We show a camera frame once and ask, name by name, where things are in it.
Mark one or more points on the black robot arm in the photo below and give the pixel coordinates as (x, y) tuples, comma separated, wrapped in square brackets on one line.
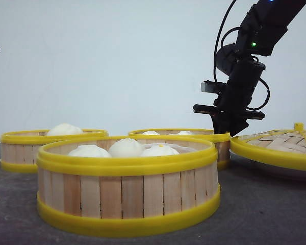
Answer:
[(235, 54)]

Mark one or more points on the white plate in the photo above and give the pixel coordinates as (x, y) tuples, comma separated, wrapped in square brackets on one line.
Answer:
[(275, 171)]

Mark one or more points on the front bamboo steamer tray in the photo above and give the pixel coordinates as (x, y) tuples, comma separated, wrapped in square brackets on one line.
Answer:
[(127, 197)]

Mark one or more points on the small left white bun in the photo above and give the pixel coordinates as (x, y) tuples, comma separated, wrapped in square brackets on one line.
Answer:
[(150, 132)]

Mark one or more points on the woven bamboo steamer lid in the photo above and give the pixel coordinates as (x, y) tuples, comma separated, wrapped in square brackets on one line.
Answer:
[(285, 148)]

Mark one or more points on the small right white bun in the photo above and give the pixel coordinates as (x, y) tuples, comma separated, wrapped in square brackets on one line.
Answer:
[(184, 133)]

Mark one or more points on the front left white bun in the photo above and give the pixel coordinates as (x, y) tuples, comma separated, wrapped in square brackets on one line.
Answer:
[(89, 151)]

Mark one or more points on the front right white bun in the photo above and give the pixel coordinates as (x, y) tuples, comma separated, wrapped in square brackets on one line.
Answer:
[(159, 150)]

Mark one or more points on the large white bun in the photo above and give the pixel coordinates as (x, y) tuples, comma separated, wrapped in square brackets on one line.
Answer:
[(64, 129)]

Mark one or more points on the small white bun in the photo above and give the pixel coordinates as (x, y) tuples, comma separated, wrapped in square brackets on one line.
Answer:
[(150, 132), (184, 133)]

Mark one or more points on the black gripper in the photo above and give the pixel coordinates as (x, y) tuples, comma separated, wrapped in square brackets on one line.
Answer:
[(236, 95)]

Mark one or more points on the front middle white bun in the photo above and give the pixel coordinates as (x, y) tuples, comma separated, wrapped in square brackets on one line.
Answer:
[(126, 148)]

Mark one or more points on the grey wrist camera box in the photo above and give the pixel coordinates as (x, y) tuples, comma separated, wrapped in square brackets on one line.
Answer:
[(211, 86)]

